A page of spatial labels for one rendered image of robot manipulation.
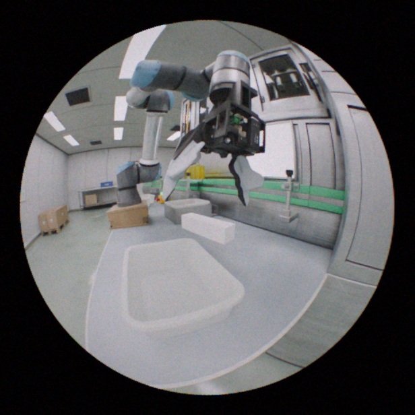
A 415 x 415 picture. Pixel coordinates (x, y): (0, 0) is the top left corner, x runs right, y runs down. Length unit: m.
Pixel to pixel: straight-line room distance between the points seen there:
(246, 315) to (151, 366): 0.18
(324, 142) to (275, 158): 0.31
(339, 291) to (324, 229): 0.24
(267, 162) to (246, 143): 0.64
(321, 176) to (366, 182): 0.42
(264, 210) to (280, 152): 0.34
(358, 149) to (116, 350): 0.59
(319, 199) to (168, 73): 0.58
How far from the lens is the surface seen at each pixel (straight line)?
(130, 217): 0.69
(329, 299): 0.48
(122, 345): 0.25
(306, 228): 0.56
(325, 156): 0.76
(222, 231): 0.46
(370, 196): 0.39
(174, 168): 0.18
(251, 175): 0.23
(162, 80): 0.31
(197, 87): 0.34
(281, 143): 0.79
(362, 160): 0.39
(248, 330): 0.24
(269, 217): 0.60
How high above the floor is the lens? 0.97
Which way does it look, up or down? 12 degrees down
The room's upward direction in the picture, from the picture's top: straight up
